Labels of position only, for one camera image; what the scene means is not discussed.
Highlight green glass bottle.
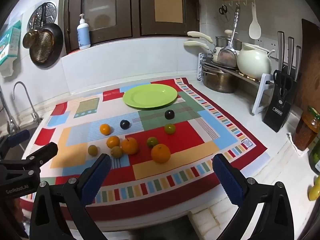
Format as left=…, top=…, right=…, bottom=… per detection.
left=309, top=140, right=320, bottom=173

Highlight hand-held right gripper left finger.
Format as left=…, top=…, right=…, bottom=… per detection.
left=29, top=153, right=112, bottom=240

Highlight small brass strainer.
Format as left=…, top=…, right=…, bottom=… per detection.
left=22, top=29, right=40, bottom=49

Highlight colourful patchwork cloth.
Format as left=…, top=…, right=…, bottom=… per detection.
left=19, top=77, right=272, bottom=222

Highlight black knife block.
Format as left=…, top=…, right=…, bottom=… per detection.
left=262, top=65, right=303, bottom=133

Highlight white ceramic pot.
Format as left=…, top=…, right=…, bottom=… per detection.
left=236, top=43, right=275, bottom=79

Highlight large orange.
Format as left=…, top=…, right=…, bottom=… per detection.
left=151, top=144, right=171, bottom=164

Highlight brown wooden cutting board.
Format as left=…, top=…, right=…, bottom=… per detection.
left=295, top=18, right=320, bottom=110

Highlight curved chrome faucet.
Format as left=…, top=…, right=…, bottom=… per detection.
left=12, top=81, right=43, bottom=128

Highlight large steel stockpot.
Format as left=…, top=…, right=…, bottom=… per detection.
left=202, top=65, right=239, bottom=94

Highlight white rice paddle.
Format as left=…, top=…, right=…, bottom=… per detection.
left=248, top=2, right=262, bottom=40

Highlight black frying pan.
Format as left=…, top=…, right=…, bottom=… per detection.
left=29, top=4, right=64, bottom=69

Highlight black kitchen shears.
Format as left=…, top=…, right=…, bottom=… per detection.
left=273, top=69, right=294, bottom=98

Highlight steel pot with lid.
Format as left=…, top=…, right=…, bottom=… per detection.
left=215, top=29, right=242, bottom=52

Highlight teal printed box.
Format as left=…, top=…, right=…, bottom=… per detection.
left=0, top=20, right=22, bottom=78

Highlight white metal shelf rack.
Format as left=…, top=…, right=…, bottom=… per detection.
left=198, top=52, right=275, bottom=115

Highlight black handled scissors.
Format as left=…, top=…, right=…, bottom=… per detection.
left=219, top=4, right=229, bottom=22

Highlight yellow plastic object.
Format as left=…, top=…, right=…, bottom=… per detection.
left=308, top=176, right=320, bottom=201

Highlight blue white pump bottle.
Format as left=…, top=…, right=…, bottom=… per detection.
left=76, top=13, right=91, bottom=50

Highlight white wall socket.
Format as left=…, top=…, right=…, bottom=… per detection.
left=267, top=40, right=278, bottom=59
left=255, top=37, right=268, bottom=49

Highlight green plate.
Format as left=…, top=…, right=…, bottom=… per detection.
left=122, top=84, right=178, bottom=109

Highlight metal spatula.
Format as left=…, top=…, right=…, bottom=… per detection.
left=217, top=5, right=241, bottom=68

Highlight round perforated steamer plate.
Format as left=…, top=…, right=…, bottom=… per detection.
left=26, top=2, right=57, bottom=33

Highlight steel handled knife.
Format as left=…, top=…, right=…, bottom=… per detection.
left=287, top=37, right=295, bottom=74
left=294, top=45, right=302, bottom=80
left=277, top=31, right=285, bottom=70

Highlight glass jar orange sauce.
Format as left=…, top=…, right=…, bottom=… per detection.
left=292, top=106, right=320, bottom=152

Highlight cream handled saucepan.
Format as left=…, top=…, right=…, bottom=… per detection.
left=183, top=41, right=225, bottom=62
left=187, top=31, right=220, bottom=55

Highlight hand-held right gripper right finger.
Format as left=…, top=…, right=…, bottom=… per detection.
left=212, top=153, right=295, bottom=240

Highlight dark brown window frame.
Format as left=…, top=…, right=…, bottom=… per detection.
left=62, top=0, right=200, bottom=53

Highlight medium orange with stem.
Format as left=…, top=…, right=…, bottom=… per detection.
left=121, top=137, right=139, bottom=155

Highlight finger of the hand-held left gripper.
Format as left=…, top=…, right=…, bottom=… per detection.
left=0, top=129, right=31, bottom=155
left=0, top=142, right=59, bottom=178

